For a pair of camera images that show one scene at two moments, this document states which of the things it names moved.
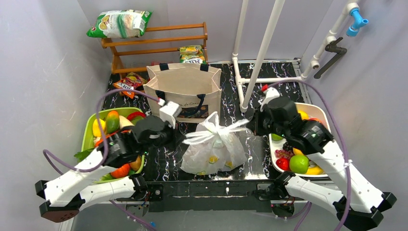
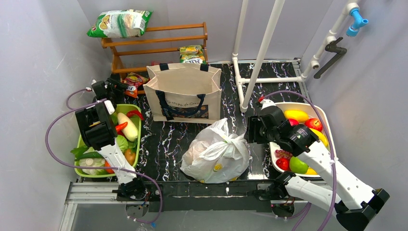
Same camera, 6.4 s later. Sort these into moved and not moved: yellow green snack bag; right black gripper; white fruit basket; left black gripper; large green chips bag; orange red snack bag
Moved: left black gripper; right black gripper
Not moved: white fruit basket; orange red snack bag; yellow green snack bag; large green chips bag
